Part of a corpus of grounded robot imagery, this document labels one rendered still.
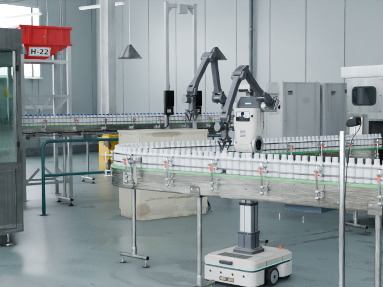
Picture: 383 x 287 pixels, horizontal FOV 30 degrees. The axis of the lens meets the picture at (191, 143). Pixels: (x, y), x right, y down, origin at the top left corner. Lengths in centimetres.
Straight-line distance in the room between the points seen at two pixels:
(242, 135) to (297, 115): 557
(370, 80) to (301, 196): 421
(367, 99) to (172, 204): 292
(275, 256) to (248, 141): 100
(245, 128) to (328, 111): 609
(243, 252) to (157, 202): 360
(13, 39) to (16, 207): 182
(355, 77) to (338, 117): 298
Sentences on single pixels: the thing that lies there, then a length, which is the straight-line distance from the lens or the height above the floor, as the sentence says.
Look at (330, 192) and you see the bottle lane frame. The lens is 496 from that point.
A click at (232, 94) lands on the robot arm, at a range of 551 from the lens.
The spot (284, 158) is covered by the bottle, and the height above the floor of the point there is 114.
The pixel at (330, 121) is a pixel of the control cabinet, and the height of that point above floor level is 125.
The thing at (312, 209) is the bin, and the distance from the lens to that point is 537.
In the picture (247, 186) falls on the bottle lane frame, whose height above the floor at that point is 92.
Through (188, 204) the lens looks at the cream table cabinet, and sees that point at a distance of 987.
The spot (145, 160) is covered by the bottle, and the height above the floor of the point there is 107.
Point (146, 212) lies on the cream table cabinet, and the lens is 953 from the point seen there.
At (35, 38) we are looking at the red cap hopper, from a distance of 1178.
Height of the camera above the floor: 153
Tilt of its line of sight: 3 degrees down
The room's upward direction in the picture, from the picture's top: straight up
